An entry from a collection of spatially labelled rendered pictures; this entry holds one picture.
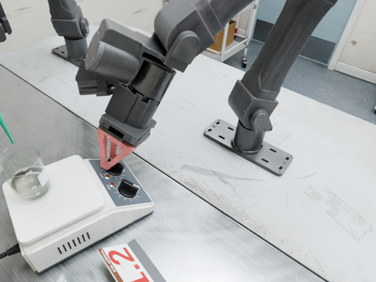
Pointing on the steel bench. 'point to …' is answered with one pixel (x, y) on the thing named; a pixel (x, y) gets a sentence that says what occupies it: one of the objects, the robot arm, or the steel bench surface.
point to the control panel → (142, 197)
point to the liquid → (5, 128)
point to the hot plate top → (56, 201)
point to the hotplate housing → (81, 231)
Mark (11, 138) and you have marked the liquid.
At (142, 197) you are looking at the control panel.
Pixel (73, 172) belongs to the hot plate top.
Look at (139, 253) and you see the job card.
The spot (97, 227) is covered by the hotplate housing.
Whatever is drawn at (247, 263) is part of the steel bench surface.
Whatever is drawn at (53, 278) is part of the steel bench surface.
